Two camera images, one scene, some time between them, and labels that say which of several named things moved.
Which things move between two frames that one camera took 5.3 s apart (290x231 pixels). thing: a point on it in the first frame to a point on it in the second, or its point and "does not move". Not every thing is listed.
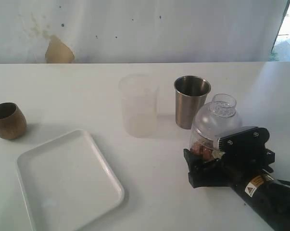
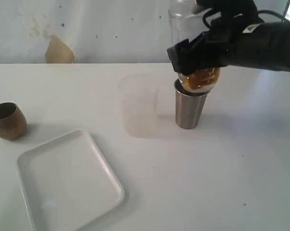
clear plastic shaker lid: x=218 y=118 to x=201 y=81
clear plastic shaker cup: x=204 y=148 to x=187 y=20
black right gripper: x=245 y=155 to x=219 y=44
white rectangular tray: x=66 y=180 does not move
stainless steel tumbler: x=191 y=94 does not move
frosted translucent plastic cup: x=140 y=96 does not move
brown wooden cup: x=7 y=121 does not move
